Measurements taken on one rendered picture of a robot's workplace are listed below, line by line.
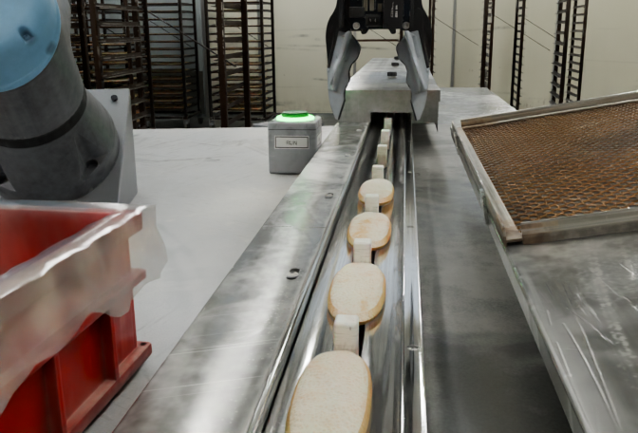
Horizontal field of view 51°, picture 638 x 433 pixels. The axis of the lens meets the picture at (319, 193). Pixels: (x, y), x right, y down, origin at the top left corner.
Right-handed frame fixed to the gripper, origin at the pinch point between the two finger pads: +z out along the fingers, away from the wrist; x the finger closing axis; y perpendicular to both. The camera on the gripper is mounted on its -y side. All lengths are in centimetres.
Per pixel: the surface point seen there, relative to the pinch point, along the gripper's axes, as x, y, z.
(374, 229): 0.6, 18.6, 7.8
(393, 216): 2.1, 10.7, 8.9
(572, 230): 13.7, 29.9, 4.0
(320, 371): -0.9, 42.8, 7.7
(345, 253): -1.6, 21.9, 8.8
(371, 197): 0.0, 11.3, 7.0
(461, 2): 63, -700, -33
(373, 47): -33, -700, 14
